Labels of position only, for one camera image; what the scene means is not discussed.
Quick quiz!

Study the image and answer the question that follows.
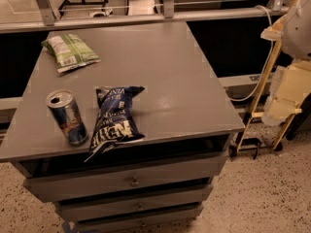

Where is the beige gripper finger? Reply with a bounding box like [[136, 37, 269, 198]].
[[260, 17, 286, 41]]

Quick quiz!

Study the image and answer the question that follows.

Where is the green jalapeno chip bag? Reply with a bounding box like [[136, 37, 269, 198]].
[[41, 34, 100, 73]]

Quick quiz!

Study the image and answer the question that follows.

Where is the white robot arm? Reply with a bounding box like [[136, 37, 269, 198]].
[[260, 0, 311, 126]]

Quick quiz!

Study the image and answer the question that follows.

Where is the blue chip bag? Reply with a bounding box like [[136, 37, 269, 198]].
[[86, 86, 144, 162]]

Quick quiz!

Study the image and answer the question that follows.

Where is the grey drawer cabinet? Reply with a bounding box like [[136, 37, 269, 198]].
[[0, 22, 243, 233]]

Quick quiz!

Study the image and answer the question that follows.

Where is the blue silver energy drink can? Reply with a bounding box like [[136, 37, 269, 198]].
[[46, 89, 88, 146]]

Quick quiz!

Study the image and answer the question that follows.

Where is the grey metal railing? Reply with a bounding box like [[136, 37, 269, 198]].
[[0, 0, 292, 33]]

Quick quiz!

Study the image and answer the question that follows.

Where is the white cable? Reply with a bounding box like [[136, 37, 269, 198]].
[[228, 4, 275, 103]]

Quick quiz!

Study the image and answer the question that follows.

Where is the yellow wheeled ladder frame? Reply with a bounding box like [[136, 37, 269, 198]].
[[243, 0, 297, 150]]

